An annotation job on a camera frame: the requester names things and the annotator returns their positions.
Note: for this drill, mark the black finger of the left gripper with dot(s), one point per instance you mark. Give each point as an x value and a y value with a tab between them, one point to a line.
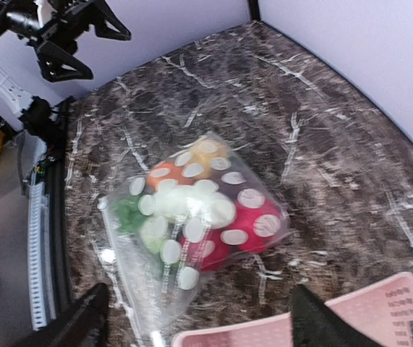
106	24
57	65

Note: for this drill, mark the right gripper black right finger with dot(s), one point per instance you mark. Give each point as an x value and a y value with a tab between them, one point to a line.
315	324

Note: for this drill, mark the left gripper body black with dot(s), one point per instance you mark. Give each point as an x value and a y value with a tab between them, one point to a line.
61	23

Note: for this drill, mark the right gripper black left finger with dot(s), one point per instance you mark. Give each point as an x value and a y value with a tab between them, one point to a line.
85	323

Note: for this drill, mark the bright red tomato toy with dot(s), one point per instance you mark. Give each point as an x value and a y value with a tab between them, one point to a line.
262	226

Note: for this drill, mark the clear polka dot zip bag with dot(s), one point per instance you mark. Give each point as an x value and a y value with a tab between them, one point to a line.
160	287

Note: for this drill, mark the dark red pomegranate toy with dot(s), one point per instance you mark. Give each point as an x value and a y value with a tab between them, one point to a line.
210	255

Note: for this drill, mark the orange tangerine toy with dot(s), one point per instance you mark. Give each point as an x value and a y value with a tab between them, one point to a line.
166	174

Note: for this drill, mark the white radish toy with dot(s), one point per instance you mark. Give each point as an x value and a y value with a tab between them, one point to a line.
154	233
213	209

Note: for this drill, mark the yellow peach toy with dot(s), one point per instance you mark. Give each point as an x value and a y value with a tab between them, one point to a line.
201	154

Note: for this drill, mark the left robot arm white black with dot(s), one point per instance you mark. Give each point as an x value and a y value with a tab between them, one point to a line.
33	112

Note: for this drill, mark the pink plastic basket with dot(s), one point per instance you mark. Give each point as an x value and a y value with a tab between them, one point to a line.
378	315

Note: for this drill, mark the white slotted cable duct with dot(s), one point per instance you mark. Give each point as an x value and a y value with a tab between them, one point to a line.
38	261

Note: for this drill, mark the left black frame post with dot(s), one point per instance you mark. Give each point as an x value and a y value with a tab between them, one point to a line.
254	10

